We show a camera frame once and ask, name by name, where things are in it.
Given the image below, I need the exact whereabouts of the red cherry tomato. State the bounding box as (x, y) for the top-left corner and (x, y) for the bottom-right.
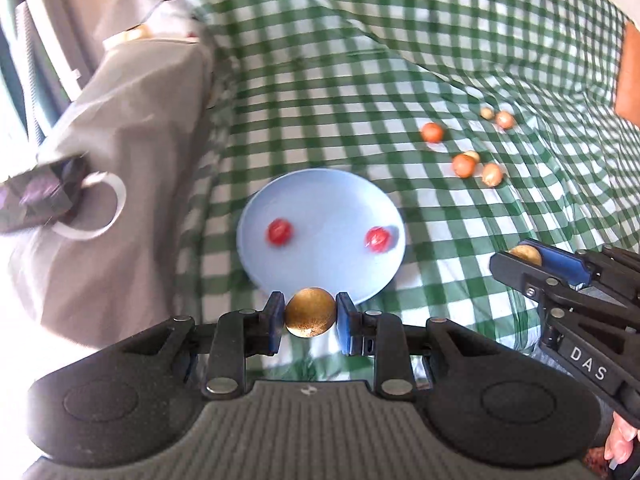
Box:
(365, 226), (392, 253)
(266, 218), (294, 247)

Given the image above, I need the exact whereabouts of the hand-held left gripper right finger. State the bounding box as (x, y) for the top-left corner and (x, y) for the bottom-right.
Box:
(336, 291), (501, 398)

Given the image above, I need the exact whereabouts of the dark patterned cloth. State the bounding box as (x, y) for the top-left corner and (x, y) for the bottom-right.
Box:
(0, 156), (87, 234)

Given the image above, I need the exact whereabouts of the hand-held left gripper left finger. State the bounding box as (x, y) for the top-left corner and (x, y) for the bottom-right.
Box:
(120, 291), (287, 401)

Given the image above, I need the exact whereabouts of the person's right hand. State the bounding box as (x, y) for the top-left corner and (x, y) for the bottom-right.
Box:
(604, 409), (640, 466)

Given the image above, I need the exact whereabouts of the grey fabric bag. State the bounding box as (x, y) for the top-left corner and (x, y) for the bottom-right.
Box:
(5, 0), (236, 353)

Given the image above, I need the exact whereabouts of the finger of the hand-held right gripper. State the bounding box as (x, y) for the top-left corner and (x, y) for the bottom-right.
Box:
(535, 240), (640, 291)
(489, 251), (556, 311)

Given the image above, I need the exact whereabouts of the golden brown round fruit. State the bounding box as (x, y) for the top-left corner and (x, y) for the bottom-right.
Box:
(285, 287), (337, 338)

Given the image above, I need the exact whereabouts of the green white checked cloth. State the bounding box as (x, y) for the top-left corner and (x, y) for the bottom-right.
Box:
(170, 0), (640, 381)

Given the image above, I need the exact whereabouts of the green white striped fabric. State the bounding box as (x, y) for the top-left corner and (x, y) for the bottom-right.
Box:
(0, 0), (98, 161)

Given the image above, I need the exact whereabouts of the light blue plate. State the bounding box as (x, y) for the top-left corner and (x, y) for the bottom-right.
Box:
(236, 168), (406, 306)

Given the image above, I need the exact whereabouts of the orange brown wooden board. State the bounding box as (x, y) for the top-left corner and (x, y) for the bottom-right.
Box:
(614, 20), (640, 127)

